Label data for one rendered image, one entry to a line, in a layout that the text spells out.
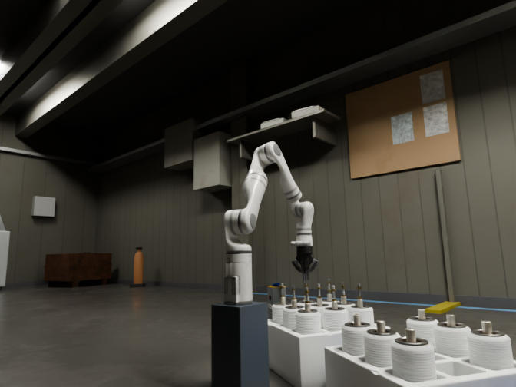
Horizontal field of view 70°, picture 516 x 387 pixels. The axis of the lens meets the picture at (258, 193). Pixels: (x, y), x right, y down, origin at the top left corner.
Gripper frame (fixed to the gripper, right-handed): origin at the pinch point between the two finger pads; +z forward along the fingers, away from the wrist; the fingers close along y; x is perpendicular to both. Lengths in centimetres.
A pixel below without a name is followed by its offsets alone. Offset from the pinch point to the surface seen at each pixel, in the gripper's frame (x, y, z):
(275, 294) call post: -3.5, 16.4, 8.0
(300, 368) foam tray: 36.0, -7.0, 28.4
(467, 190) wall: -203, -94, -63
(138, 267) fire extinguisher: -324, 376, 4
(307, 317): 30.0, -8.5, 12.3
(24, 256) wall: -308, 637, -19
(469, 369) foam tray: 55, -57, 19
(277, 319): 12.6, 9.6, 16.7
